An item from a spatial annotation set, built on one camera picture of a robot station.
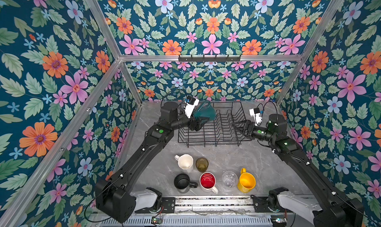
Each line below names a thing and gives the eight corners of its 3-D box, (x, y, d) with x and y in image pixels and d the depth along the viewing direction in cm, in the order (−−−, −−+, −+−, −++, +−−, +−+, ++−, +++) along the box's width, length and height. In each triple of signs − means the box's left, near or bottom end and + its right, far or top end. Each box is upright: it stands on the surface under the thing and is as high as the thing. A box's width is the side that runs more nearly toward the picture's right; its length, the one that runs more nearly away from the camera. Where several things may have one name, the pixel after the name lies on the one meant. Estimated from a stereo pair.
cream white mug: (176, 171, 84) (173, 165, 78) (177, 159, 89) (175, 153, 82) (192, 171, 84) (192, 165, 78) (193, 159, 89) (192, 153, 82)
